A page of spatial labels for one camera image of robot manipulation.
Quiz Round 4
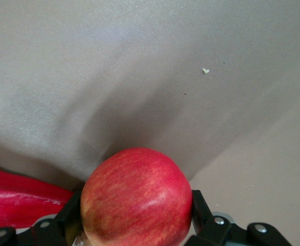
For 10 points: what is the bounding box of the red chili pepper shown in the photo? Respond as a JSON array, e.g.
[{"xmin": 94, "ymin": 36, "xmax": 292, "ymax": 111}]
[{"xmin": 0, "ymin": 163, "xmax": 75, "ymax": 229}]

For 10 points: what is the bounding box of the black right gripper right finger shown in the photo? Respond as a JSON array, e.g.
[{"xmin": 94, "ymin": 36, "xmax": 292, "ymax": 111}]
[{"xmin": 184, "ymin": 190, "xmax": 294, "ymax": 246}]

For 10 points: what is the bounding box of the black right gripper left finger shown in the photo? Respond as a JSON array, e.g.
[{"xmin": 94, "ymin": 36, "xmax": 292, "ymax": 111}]
[{"xmin": 0, "ymin": 191, "xmax": 84, "ymax": 246}]

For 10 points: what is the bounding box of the red apple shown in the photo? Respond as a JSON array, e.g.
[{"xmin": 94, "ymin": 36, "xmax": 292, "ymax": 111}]
[{"xmin": 80, "ymin": 147, "xmax": 194, "ymax": 246}]

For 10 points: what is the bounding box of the brown table cover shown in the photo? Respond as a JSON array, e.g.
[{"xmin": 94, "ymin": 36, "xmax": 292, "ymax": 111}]
[{"xmin": 0, "ymin": 0, "xmax": 300, "ymax": 246}]

